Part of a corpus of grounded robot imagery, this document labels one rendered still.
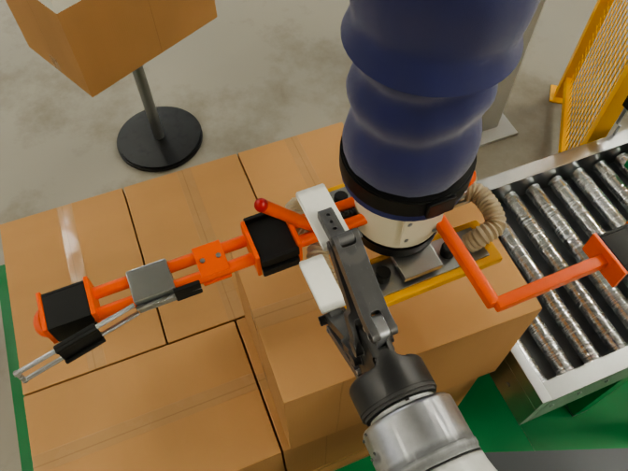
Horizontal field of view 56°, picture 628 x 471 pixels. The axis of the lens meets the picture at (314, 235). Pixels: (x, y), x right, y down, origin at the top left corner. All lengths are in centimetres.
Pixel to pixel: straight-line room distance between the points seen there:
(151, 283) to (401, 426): 60
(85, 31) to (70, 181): 94
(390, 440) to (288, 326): 79
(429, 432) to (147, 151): 246
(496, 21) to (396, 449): 45
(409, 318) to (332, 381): 22
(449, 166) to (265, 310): 58
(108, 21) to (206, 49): 123
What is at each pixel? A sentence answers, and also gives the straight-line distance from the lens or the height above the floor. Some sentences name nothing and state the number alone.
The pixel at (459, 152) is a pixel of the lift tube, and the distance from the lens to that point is 88.
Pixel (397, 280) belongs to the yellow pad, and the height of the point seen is 113.
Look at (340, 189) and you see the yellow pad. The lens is 123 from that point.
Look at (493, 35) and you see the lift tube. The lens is 71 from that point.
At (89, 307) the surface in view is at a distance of 101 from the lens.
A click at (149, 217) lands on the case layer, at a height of 54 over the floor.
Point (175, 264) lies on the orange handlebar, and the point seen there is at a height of 124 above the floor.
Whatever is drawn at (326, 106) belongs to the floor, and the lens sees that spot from 298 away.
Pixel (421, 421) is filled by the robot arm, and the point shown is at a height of 162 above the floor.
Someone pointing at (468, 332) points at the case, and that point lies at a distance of 131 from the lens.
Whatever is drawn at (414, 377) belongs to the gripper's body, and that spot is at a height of 161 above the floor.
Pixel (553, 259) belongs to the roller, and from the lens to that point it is 196.
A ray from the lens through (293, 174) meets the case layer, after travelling 200.
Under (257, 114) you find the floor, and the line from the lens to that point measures 296.
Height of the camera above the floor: 211
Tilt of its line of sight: 57 degrees down
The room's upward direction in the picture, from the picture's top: straight up
